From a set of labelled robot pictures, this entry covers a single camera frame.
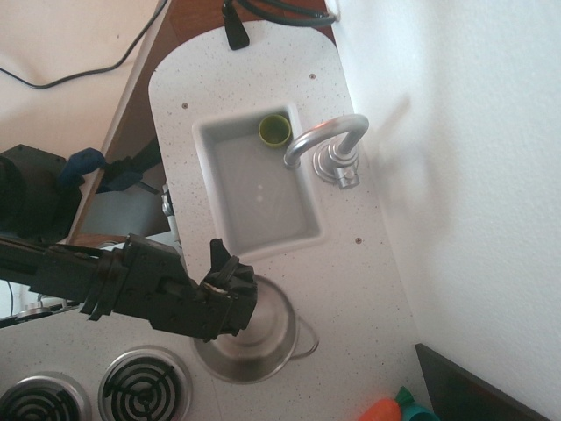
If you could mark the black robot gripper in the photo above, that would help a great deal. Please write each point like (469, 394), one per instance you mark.
(157, 288)

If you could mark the stainless steel pot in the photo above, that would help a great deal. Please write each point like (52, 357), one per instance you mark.
(275, 336)

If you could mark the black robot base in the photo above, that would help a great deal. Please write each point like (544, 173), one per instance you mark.
(34, 207)

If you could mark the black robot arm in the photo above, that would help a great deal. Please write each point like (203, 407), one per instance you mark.
(89, 276)

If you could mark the grey toy sink basin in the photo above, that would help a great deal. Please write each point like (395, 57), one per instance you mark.
(259, 207)

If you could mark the silver cabinet knob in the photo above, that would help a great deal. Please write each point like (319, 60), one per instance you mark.
(167, 204)

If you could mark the white speckled toy countertop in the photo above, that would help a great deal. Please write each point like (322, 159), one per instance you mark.
(325, 247)

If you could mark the right black stove burner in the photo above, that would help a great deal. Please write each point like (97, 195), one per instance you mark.
(146, 383)

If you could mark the black stove burner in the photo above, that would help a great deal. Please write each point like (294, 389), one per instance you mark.
(146, 383)
(46, 396)

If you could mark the blue clamp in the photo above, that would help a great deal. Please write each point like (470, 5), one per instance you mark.
(117, 176)

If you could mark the green plastic cup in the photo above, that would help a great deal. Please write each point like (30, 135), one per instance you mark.
(274, 130)

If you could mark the silver toy faucet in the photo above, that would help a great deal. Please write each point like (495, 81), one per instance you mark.
(336, 157)

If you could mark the orange toy carrot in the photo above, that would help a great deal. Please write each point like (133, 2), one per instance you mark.
(385, 409)

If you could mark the teal plastic toy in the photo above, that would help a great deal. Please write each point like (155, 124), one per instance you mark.
(410, 409)

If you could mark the left black stove burner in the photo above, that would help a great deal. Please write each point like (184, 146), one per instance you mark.
(46, 396)

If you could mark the black strap clip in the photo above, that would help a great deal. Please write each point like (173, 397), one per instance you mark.
(236, 34)

